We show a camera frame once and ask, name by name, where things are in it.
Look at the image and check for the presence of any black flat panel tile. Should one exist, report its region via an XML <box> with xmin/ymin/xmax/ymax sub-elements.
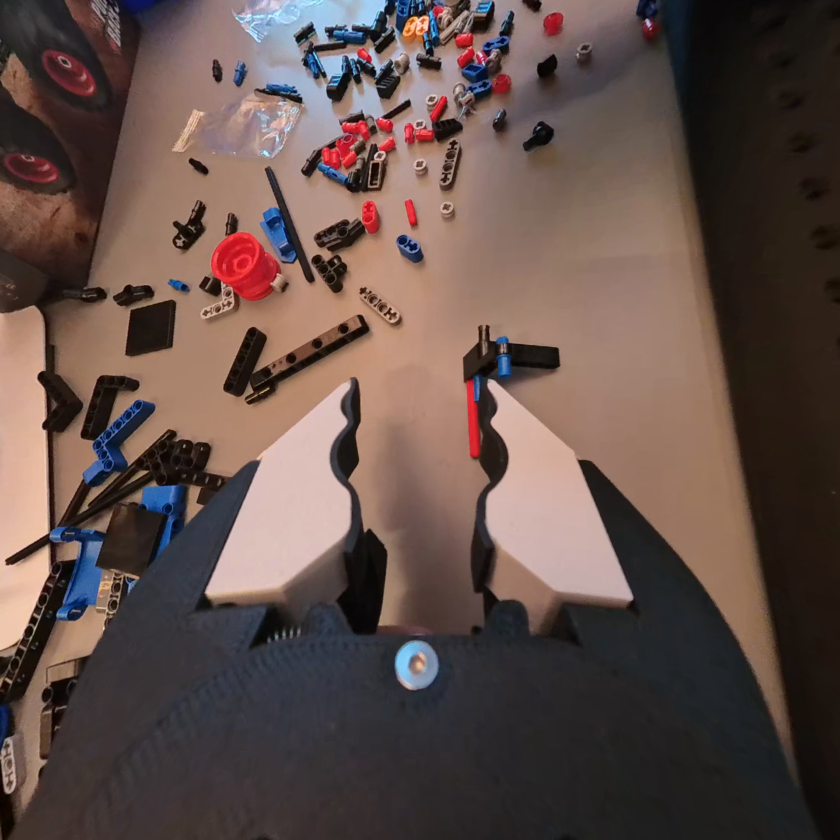
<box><xmin>125</xmin><ymin>300</ymin><xmax>178</xmax><ymax>357</ymax></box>

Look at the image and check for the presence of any black cross-hole connector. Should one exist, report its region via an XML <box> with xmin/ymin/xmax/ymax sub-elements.
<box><xmin>172</xmin><ymin>200</ymin><xmax>207</xmax><ymax>250</ymax></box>

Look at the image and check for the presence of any red wheel hub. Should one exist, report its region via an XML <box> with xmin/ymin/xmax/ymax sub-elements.
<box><xmin>211</xmin><ymin>233</ymin><xmax>283</xmax><ymax>301</ymax></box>

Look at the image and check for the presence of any blue and black brick assembly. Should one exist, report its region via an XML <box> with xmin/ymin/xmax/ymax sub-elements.
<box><xmin>49</xmin><ymin>484</ymin><xmax>188</xmax><ymax>621</ymax></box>

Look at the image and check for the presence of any blue angled beam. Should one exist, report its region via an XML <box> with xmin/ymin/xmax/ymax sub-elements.
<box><xmin>82</xmin><ymin>399</ymin><xmax>156</xmax><ymax>488</ymax></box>

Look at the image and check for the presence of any grey desk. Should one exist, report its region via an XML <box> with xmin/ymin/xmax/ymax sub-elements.
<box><xmin>0</xmin><ymin>0</ymin><xmax>798</xmax><ymax>840</ymax></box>

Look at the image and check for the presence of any clear plastic bag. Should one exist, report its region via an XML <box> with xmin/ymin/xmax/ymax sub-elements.
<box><xmin>233</xmin><ymin>0</ymin><xmax>293</xmax><ymax>43</ymax></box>
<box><xmin>174</xmin><ymin>95</ymin><xmax>306</xmax><ymax>160</ymax></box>

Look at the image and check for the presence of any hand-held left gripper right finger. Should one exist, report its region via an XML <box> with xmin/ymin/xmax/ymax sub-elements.
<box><xmin>469</xmin><ymin>379</ymin><xmax>634</xmax><ymax>634</ymax></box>

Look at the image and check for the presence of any light grey thin beam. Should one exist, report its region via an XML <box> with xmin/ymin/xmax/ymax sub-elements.
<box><xmin>360</xmin><ymin>287</ymin><xmax>403</xmax><ymax>326</ymax></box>

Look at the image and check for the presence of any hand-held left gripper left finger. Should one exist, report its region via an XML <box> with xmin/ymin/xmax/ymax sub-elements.
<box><xmin>205</xmin><ymin>377</ymin><xmax>389</xmax><ymax>634</ymax></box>

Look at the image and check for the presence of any long black beam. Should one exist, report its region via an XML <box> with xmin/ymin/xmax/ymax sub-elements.
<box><xmin>246</xmin><ymin>315</ymin><xmax>370</xmax><ymax>404</ymax></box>

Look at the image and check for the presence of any long black axle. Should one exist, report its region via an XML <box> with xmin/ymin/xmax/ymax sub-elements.
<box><xmin>264</xmin><ymin>166</ymin><xmax>316</xmax><ymax>283</ymax></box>

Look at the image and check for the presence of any black perforated connector brick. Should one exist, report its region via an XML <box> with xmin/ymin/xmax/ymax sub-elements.
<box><xmin>147</xmin><ymin>438</ymin><xmax>227</xmax><ymax>490</ymax></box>

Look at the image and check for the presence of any white book stand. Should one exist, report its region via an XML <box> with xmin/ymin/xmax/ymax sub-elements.
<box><xmin>0</xmin><ymin>308</ymin><xmax>55</xmax><ymax>654</ymax></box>

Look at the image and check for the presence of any blue curved brick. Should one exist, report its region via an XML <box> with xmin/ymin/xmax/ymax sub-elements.
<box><xmin>259</xmin><ymin>208</ymin><xmax>296</xmax><ymax>260</ymax></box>

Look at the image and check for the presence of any black bent connector beam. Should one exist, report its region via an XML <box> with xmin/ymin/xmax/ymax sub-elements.
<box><xmin>37</xmin><ymin>371</ymin><xmax>84</xmax><ymax>433</ymax></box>

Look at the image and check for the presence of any toy truck set box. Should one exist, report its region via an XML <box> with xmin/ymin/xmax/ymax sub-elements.
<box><xmin>0</xmin><ymin>0</ymin><xmax>142</xmax><ymax>311</ymax></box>

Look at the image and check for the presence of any black perforated panel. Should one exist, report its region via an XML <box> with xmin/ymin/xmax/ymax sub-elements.
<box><xmin>663</xmin><ymin>0</ymin><xmax>840</xmax><ymax>840</ymax></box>

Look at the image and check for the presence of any thin black axle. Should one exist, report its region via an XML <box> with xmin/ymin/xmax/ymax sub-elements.
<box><xmin>5</xmin><ymin>430</ymin><xmax>178</xmax><ymax>565</ymax></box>

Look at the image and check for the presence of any black straight beam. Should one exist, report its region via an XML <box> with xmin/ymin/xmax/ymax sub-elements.
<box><xmin>0</xmin><ymin>561</ymin><xmax>74</xmax><ymax>700</ymax></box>

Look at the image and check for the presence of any small beam and pins assembly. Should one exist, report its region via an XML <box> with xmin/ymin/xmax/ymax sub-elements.
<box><xmin>465</xmin><ymin>336</ymin><xmax>514</xmax><ymax>458</ymax></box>

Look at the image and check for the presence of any pile of small mixed bricks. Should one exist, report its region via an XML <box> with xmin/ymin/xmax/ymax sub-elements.
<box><xmin>210</xmin><ymin>0</ymin><xmax>660</xmax><ymax>196</ymax></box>

